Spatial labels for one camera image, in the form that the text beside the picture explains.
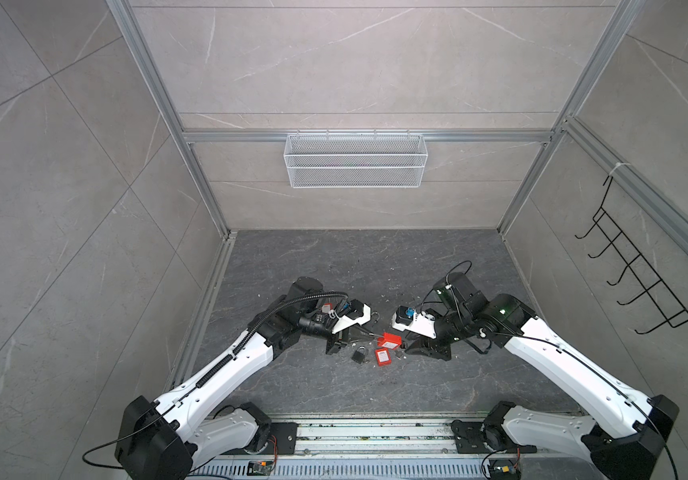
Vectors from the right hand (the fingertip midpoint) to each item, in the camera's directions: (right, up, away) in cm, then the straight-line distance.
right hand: (409, 337), depth 71 cm
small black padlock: (-12, -10, +17) cm, 23 cm away
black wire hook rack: (+50, +9, -13) cm, 52 cm away
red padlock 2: (-5, -10, +15) cm, 18 cm away
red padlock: (-5, +1, -5) cm, 8 cm away
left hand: (-10, +3, -3) cm, 11 cm away
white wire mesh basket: (-12, +52, +30) cm, 61 cm away
